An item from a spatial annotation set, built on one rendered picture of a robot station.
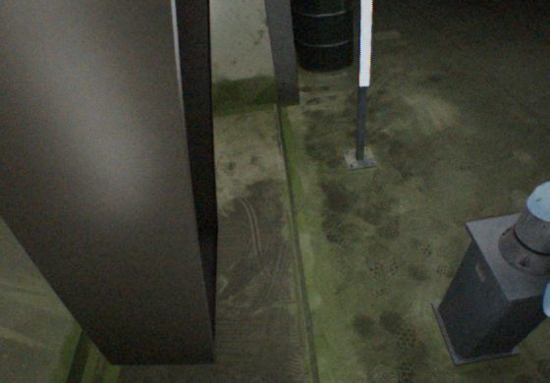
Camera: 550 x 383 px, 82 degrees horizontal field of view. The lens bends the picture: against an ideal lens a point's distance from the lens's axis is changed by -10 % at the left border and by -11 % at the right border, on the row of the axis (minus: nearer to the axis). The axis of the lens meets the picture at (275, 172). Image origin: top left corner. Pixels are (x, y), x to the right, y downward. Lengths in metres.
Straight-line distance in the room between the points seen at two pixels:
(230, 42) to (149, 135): 2.32
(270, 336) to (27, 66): 1.51
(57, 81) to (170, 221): 0.30
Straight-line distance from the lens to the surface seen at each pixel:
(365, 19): 1.94
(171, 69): 0.46
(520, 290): 1.29
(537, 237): 1.22
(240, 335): 1.78
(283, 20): 2.75
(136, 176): 0.57
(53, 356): 1.91
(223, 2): 2.70
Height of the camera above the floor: 1.66
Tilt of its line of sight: 43 degrees down
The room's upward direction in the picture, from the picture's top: 10 degrees counter-clockwise
